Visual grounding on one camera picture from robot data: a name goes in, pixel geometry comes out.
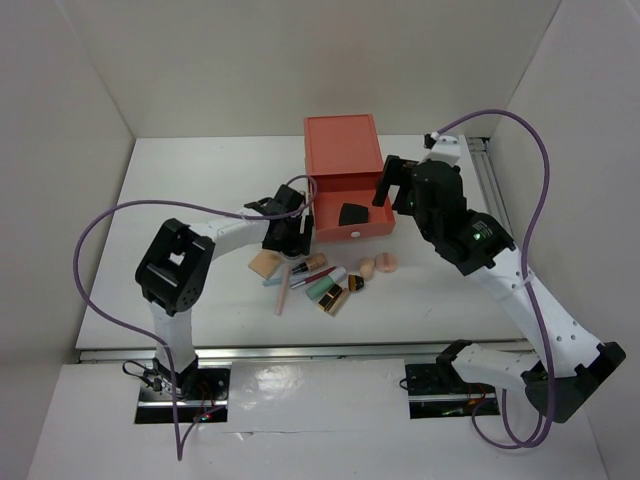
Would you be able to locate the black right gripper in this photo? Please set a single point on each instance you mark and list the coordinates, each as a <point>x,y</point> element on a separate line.
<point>393,174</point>

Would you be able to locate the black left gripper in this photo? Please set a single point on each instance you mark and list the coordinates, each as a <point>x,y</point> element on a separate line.
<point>298,242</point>

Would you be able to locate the beige foundation bottle black cap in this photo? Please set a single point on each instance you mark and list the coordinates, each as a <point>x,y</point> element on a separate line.
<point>310,264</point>

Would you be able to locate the square black compact case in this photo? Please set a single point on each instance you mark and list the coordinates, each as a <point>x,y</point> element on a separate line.
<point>353,214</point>

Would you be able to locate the mint green makeup tube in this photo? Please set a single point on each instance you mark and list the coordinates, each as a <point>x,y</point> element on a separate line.
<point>320,288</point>

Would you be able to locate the round black powder compact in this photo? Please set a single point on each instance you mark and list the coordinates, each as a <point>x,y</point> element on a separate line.
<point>291,258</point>

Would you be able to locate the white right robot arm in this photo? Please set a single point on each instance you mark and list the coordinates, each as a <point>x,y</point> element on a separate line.
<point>567,364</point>

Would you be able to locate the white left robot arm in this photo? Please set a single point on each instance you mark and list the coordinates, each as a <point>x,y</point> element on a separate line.
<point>173,271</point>

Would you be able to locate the light blue makeup pencil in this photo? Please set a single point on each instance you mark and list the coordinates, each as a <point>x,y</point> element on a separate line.
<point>277,280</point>

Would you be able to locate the pink makeup stick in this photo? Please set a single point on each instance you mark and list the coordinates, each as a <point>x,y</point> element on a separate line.
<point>284,287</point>

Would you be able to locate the beige teardrop makeup sponge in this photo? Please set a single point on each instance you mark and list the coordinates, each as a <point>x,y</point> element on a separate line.
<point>367,268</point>

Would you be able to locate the red lip gloss wand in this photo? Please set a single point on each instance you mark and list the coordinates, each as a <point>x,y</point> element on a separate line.
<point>311,278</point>

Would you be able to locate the coral three-tier drawer organizer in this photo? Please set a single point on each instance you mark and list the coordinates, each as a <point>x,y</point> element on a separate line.
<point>341,145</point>

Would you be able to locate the black gold lipstick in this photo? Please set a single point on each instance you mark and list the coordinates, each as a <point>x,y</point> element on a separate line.
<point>330,297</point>

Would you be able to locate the pink gold lipstick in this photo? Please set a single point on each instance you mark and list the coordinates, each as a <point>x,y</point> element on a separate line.
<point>338,302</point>

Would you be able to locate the small black kabuki brush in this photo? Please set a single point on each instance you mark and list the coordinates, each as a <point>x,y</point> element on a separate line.
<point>355,283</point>

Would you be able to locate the round beige powder puff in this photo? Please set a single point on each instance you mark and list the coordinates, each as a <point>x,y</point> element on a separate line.
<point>386,262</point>

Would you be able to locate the aluminium front rail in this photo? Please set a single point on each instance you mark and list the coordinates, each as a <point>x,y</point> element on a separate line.
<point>309,352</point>

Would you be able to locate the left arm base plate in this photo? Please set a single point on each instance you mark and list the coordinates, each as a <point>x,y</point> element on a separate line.
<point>206,401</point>

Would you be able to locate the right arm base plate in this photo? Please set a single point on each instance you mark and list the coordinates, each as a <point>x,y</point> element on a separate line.
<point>429,397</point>

